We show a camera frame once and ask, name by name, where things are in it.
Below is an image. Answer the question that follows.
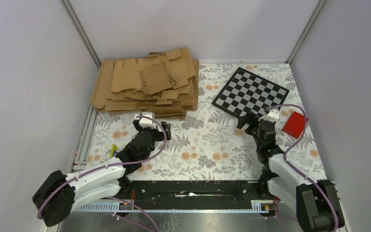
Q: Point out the red paper box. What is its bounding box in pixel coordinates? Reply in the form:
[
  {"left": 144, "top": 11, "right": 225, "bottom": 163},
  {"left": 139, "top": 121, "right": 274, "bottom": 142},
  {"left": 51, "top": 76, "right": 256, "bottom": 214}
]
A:
[{"left": 282, "top": 111, "right": 305, "bottom": 139}]

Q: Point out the stack of brown cardboard blanks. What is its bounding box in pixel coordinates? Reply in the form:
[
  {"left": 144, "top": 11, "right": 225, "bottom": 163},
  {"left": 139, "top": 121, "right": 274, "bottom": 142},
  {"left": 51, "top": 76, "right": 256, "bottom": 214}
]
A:
[{"left": 89, "top": 47, "right": 200, "bottom": 119}]

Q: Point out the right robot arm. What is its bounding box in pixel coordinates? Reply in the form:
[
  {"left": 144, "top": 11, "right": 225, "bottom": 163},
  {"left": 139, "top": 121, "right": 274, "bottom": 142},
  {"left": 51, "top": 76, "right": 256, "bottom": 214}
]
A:
[{"left": 237, "top": 109, "right": 345, "bottom": 232}]

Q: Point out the black white checkerboard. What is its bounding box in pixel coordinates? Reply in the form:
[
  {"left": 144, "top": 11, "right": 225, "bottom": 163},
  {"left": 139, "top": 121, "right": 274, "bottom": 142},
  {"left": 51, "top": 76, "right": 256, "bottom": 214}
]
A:
[{"left": 212, "top": 68, "right": 290, "bottom": 117}]

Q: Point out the small yellow white object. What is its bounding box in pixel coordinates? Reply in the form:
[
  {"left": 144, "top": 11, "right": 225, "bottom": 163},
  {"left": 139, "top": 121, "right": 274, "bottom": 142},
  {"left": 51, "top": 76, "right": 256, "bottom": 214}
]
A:
[{"left": 110, "top": 144, "right": 118, "bottom": 158}]

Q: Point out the floral patterned mat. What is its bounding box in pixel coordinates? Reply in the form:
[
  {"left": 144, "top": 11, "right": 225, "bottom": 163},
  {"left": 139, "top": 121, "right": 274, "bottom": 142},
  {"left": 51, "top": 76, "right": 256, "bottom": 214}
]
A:
[{"left": 86, "top": 63, "right": 328, "bottom": 182}]

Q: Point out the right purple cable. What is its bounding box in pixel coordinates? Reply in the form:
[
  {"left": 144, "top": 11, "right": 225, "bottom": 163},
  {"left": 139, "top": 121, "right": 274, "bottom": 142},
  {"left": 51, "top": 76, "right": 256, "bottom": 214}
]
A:
[{"left": 265, "top": 103, "right": 341, "bottom": 232}]

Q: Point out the purple cable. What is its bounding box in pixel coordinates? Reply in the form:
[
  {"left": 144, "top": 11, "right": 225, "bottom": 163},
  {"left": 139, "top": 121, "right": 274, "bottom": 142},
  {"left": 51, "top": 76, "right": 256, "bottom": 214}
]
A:
[
  {"left": 265, "top": 103, "right": 341, "bottom": 232},
  {"left": 37, "top": 115, "right": 168, "bottom": 232}
]

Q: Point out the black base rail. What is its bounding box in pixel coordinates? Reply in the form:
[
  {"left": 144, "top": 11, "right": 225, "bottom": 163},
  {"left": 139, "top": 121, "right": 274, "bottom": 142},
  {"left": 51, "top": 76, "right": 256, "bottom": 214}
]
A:
[{"left": 115, "top": 180, "right": 277, "bottom": 212}]

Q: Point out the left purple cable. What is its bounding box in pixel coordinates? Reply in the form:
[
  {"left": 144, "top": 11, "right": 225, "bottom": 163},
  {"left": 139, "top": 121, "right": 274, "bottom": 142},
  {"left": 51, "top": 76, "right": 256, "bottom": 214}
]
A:
[{"left": 37, "top": 115, "right": 168, "bottom": 232}]

